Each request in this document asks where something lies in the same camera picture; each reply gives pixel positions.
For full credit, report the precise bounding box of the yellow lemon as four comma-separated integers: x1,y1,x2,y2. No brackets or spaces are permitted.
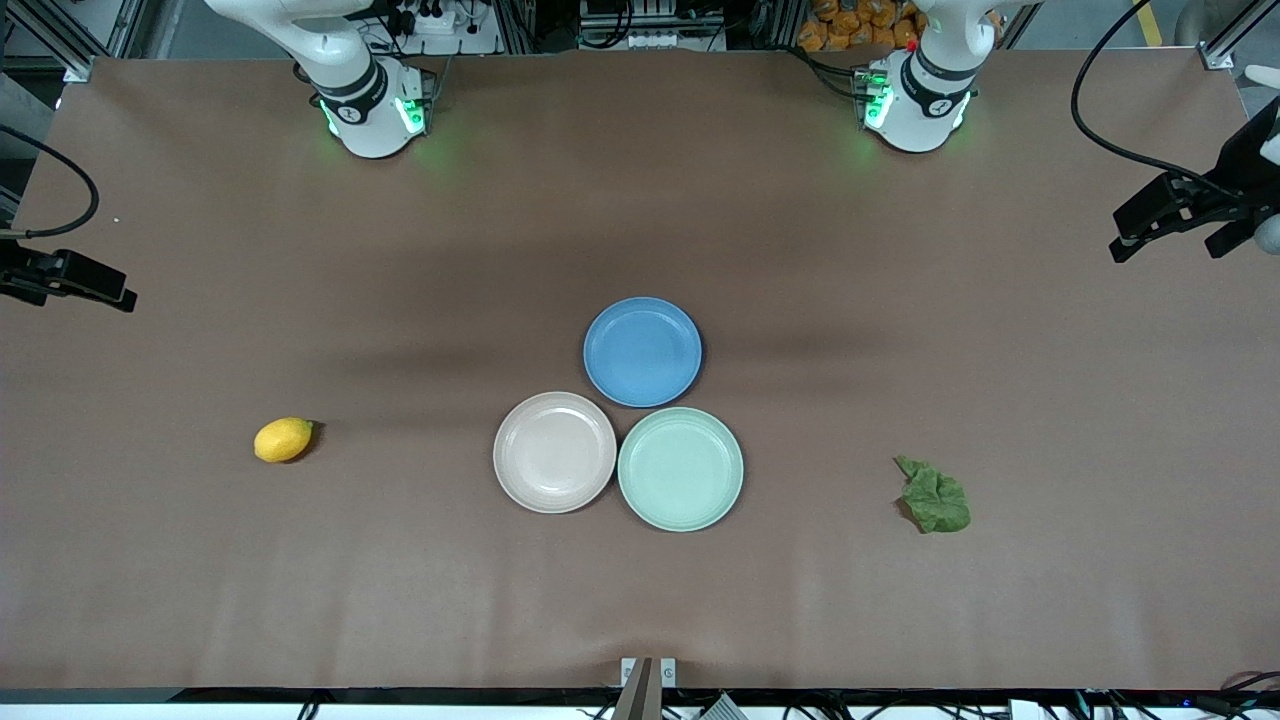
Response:
253,417,315,464

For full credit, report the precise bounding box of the green lettuce leaf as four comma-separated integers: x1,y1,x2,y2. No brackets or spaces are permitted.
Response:
895,455,973,535

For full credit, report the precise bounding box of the bag of orange items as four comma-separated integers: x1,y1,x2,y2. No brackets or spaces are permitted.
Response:
797,0,926,53

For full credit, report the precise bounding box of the white power strip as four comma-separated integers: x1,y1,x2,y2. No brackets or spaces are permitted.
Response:
395,0,501,56

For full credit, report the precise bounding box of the white beige round plate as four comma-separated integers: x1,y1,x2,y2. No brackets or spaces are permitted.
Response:
492,391,618,515

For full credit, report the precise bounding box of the blue round plate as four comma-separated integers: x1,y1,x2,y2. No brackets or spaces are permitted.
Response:
583,297,703,409

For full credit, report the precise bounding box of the mint green round plate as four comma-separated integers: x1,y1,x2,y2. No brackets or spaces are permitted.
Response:
617,407,745,533

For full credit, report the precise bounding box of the aluminium frame strut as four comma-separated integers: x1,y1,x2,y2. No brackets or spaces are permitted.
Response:
1200,0,1280,71
0,0,151,83

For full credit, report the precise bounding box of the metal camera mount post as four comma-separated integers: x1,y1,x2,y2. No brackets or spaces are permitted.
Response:
620,657,678,720

